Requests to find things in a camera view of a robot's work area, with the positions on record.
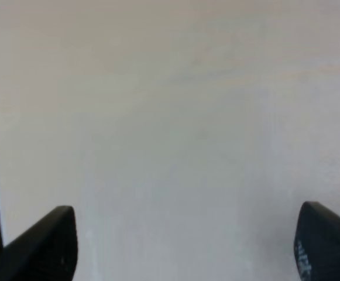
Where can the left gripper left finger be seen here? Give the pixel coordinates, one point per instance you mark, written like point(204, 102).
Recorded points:
point(48, 250)

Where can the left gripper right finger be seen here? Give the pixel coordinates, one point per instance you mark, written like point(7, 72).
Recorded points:
point(317, 243)

